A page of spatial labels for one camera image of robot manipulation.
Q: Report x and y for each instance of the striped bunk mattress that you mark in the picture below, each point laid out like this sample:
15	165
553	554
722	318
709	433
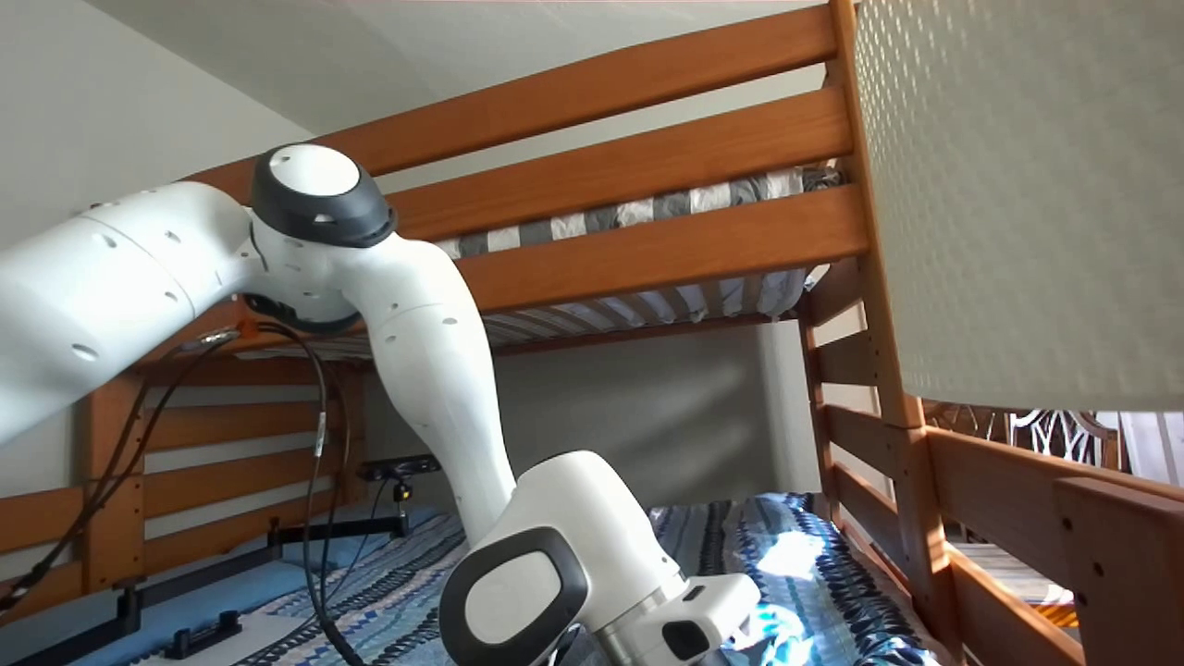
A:
640	309

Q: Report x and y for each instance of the wooden bunk bed frame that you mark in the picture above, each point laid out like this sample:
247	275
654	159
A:
666	245

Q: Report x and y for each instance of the white shade table lamp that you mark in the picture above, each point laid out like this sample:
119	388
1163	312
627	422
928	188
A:
1036	186

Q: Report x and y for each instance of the black camera stand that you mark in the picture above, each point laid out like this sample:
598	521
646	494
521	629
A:
206	632

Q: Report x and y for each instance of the blue patterned blanket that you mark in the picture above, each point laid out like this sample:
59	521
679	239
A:
370	592

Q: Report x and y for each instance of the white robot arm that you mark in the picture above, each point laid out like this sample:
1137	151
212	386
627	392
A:
418	335

